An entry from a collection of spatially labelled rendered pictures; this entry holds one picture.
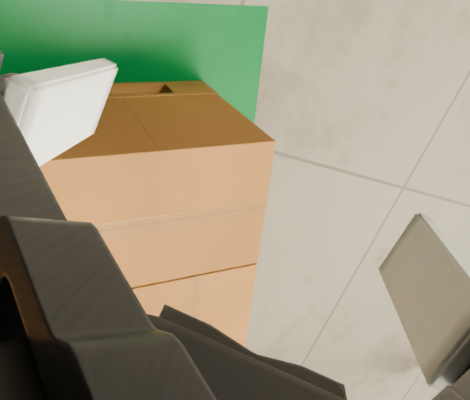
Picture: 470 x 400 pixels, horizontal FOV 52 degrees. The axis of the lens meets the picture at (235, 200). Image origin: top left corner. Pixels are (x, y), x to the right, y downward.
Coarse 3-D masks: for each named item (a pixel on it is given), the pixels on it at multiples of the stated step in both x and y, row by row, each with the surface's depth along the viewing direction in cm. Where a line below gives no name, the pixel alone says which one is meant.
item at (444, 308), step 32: (416, 224) 19; (416, 256) 18; (448, 256) 16; (416, 288) 17; (448, 288) 15; (416, 320) 16; (448, 320) 14; (416, 352) 15; (448, 352) 13; (448, 384) 14
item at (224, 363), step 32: (160, 320) 7; (192, 320) 7; (0, 352) 5; (32, 352) 5; (192, 352) 6; (224, 352) 7; (0, 384) 5; (32, 384) 5; (224, 384) 6; (256, 384) 6; (288, 384) 7; (320, 384) 7
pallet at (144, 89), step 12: (120, 84) 154; (132, 84) 156; (144, 84) 158; (156, 84) 159; (168, 84) 159; (180, 84) 161; (192, 84) 162; (204, 84) 163; (108, 96) 143; (120, 96) 144; (132, 96) 145; (144, 96) 147
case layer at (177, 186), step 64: (128, 128) 123; (192, 128) 128; (256, 128) 132; (64, 192) 108; (128, 192) 115; (192, 192) 122; (256, 192) 131; (128, 256) 124; (192, 256) 133; (256, 256) 143
